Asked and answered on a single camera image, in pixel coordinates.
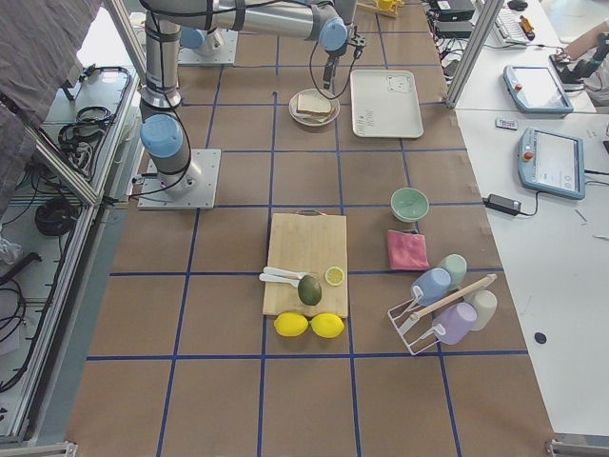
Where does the blue cup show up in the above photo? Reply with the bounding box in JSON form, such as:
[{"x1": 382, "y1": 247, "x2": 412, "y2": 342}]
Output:
[{"x1": 411, "y1": 268, "x2": 451, "y2": 307}]

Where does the right whole lemon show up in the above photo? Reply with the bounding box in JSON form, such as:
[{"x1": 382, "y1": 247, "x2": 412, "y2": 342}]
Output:
[{"x1": 310, "y1": 313, "x2": 344, "y2": 339}]

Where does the wooden mug rack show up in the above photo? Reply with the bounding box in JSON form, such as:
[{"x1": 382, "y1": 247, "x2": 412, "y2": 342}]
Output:
[{"x1": 357, "y1": 0, "x2": 398, "y2": 18}]

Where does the green cup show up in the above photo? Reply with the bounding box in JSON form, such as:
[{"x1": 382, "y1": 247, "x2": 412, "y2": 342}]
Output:
[{"x1": 438, "y1": 253, "x2": 467, "y2": 290}]

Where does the bread slice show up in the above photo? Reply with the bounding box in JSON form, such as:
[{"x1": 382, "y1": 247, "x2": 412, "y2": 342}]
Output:
[{"x1": 296, "y1": 91, "x2": 333, "y2": 115}]

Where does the black power adapter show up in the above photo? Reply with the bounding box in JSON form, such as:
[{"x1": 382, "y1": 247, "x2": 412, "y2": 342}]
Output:
[{"x1": 482, "y1": 193, "x2": 521, "y2": 216}]

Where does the white cup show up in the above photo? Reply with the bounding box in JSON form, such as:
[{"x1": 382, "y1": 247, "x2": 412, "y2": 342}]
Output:
[{"x1": 464, "y1": 289, "x2": 498, "y2": 331}]

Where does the whole lemon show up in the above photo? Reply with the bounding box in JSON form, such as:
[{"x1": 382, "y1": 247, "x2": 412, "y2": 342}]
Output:
[
  {"x1": 310, "y1": 313, "x2": 344, "y2": 339},
  {"x1": 273, "y1": 311, "x2": 309, "y2": 337}
]

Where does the white wire cup rack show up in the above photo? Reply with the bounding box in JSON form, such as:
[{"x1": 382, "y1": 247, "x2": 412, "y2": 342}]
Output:
[{"x1": 386, "y1": 273, "x2": 499, "y2": 356}]

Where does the aluminium frame post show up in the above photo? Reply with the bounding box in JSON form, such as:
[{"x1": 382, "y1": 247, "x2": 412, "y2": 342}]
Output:
[{"x1": 445, "y1": 0, "x2": 503, "y2": 109}]

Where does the wooden cutting board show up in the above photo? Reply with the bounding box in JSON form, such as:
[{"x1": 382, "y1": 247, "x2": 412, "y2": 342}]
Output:
[{"x1": 263, "y1": 213, "x2": 348, "y2": 318}]

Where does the avocado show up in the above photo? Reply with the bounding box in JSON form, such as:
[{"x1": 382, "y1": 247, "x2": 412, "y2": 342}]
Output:
[{"x1": 297, "y1": 275, "x2": 323, "y2": 307}]

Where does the white round plate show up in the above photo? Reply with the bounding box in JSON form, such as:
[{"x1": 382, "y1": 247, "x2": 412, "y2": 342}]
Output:
[{"x1": 288, "y1": 89, "x2": 340, "y2": 127}]

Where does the upper teach pendant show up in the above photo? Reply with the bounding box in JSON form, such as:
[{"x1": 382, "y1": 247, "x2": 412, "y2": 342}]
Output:
[{"x1": 502, "y1": 66, "x2": 574, "y2": 116}]

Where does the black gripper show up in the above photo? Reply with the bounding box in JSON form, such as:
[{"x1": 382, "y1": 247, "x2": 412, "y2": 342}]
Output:
[{"x1": 323, "y1": 26, "x2": 367, "y2": 89}]

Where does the yellow mug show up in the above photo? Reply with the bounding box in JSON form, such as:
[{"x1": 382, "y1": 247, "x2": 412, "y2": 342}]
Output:
[{"x1": 375, "y1": 0, "x2": 403, "y2": 13}]

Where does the cream bear tray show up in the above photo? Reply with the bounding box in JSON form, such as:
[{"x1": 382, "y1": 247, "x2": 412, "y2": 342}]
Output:
[{"x1": 350, "y1": 70, "x2": 423, "y2": 139}]

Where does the left whole lemon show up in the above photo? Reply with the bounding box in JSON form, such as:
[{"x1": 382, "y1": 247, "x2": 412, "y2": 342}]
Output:
[{"x1": 273, "y1": 311, "x2": 309, "y2": 337}]

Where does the lemon slice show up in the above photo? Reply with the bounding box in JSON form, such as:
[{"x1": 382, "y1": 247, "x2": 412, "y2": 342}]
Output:
[{"x1": 324, "y1": 266, "x2": 345, "y2": 287}]

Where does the green bowl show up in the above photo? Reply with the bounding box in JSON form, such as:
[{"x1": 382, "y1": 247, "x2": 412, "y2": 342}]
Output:
[{"x1": 390, "y1": 188, "x2": 429, "y2": 223}]

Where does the lower teach pendant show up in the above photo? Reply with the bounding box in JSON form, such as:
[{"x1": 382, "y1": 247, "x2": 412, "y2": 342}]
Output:
[{"x1": 517, "y1": 128, "x2": 585, "y2": 200}]

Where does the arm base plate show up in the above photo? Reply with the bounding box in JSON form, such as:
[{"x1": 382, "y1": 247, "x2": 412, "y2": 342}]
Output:
[
  {"x1": 137, "y1": 149, "x2": 221, "y2": 210},
  {"x1": 178, "y1": 28, "x2": 238, "y2": 67}
]

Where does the white plastic spoon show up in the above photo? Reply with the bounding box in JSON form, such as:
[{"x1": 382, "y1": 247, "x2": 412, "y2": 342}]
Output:
[{"x1": 259, "y1": 266, "x2": 307, "y2": 288}]

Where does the teach pendant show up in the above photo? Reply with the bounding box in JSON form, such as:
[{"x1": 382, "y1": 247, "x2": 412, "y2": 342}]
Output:
[
  {"x1": 502, "y1": 66, "x2": 574, "y2": 116},
  {"x1": 517, "y1": 128, "x2": 585, "y2": 200}
]

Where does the pink cloth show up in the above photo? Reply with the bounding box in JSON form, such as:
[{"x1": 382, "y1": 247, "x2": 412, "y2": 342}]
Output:
[{"x1": 387, "y1": 229, "x2": 429, "y2": 271}]

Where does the purple cup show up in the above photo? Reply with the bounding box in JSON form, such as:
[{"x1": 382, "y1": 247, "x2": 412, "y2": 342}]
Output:
[{"x1": 432, "y1": 302, "x2": 478, "y2": 345}]

